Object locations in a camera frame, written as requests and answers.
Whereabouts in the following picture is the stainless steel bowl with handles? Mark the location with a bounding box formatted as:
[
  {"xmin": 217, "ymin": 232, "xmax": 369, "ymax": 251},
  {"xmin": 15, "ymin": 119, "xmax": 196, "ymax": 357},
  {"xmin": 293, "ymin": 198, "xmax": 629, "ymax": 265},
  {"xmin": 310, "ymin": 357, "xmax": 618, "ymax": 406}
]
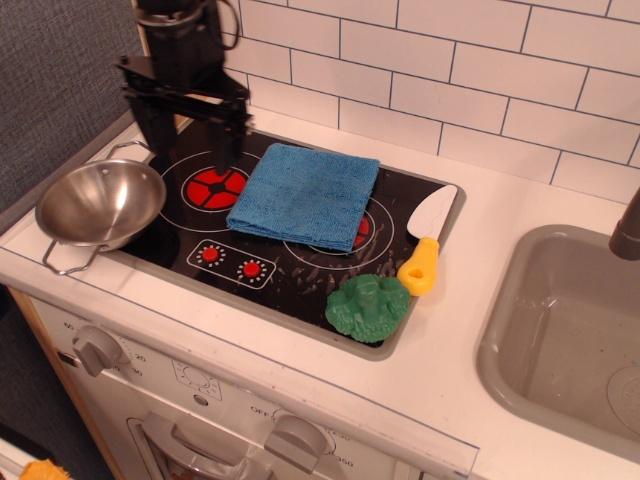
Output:
[{"xmin": 35, "ymin": 140, "xmax": 167, "ymax": 275}]

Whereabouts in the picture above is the blue microfiber cloth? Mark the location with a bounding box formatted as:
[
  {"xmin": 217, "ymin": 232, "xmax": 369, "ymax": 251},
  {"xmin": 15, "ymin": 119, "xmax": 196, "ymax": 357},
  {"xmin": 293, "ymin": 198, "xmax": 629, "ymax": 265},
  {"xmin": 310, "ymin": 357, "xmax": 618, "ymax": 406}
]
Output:
[{"xmin": 227, "ymin": 143, "xmax": 380, "ymax": 252}]

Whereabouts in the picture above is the grey timer knob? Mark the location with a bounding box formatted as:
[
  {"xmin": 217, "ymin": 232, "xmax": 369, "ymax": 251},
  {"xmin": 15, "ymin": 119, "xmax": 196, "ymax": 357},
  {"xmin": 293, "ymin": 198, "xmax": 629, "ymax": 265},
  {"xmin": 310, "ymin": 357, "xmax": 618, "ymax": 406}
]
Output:
[{"xmin": 72, "ymin": 325, "xmax": 123, "ymax": 377}]

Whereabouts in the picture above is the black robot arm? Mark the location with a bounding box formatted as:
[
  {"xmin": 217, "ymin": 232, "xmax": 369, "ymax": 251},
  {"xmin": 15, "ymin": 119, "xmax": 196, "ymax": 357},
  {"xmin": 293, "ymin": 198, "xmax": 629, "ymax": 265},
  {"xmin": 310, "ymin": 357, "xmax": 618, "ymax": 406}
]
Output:
[{"xmin": 118, "ymin": 1, "xmax": 251, "ymax": 175}]

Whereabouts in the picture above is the black toy cooktop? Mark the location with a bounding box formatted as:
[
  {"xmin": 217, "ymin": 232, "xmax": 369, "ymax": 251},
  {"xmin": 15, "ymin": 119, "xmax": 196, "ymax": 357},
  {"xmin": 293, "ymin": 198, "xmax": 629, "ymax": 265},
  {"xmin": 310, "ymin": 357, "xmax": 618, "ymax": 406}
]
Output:
[{"xmin": 119, "ymin": 121, "xmax": 465, "ymax": 360}]

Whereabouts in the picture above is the green plastic toy broccoli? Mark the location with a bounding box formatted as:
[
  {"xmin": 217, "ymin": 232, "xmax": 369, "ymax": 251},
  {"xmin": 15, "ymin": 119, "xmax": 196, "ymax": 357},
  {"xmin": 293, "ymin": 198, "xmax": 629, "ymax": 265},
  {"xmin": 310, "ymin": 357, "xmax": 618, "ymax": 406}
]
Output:
[{"xmin": 325, "ymin": 274, "xmax": 411, "ymax": 344}]

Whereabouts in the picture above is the grey toy faucet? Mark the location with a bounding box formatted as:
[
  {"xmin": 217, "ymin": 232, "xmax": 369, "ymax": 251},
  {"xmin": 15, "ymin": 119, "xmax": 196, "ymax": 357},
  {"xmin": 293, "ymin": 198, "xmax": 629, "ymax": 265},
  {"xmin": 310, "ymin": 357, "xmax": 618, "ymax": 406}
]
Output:
[{"xmin": 609, "ymin": 189, "xmax": 640, "ymax": 261}]

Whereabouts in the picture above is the grey oven temperature knob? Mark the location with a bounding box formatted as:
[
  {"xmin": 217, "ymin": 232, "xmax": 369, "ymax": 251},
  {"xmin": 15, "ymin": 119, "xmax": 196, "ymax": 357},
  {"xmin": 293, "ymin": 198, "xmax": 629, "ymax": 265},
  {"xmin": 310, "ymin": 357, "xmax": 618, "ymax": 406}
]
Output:
[{"xmin": 264, "ymin": 415, "xmax": 328, "ymax": 474}]

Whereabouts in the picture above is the grey oven door handle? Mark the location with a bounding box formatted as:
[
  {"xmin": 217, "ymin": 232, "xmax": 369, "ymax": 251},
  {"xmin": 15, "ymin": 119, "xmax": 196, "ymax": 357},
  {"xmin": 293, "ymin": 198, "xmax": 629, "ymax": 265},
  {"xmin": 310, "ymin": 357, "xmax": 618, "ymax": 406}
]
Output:
[{"xmin": 127, "ymin": 413, "xmax": 276, "ymax": 479}]

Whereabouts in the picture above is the yellow handled toy knife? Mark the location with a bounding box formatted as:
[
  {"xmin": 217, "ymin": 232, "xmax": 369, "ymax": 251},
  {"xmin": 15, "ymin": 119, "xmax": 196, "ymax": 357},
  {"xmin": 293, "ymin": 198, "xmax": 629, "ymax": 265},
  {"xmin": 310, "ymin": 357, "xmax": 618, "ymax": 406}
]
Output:
[{"xmin": 397, "ymin": 185, "xmax": 458, "ymax": 297}]

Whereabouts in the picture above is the white toy oven front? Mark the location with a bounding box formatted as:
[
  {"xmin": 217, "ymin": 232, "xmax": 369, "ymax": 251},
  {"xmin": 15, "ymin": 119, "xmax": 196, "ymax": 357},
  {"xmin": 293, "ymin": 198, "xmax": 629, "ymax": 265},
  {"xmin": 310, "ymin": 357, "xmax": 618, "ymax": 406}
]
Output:
[{"xmin": 33, "ymin": 300, "xmax": 477, "ymax": 479}]

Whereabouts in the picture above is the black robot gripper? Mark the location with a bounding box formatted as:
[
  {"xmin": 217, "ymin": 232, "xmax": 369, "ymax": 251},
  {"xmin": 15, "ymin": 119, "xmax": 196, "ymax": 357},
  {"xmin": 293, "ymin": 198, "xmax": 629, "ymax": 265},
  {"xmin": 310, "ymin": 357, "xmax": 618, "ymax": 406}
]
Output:
[{"xmin": 119, "ymin": 20, "xmax": 250, "ymax": 175}]

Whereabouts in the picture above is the orange fuzzy object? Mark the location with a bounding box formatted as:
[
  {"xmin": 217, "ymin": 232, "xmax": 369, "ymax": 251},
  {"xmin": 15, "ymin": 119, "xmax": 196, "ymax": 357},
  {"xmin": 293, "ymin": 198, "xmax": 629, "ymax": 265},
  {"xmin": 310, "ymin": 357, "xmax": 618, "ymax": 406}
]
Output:
[{"xmin": 18, "ymin": 459, "xmax": 71, "ymax": 480}]

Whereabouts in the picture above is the grey plastic sink basin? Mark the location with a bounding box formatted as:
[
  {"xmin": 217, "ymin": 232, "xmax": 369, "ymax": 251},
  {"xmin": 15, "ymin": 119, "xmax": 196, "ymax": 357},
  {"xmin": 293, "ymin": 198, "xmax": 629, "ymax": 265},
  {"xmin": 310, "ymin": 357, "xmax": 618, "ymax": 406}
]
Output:
[{"xmin": 477, "ymin": 225, "xmax": 639, "ymax": 462}]

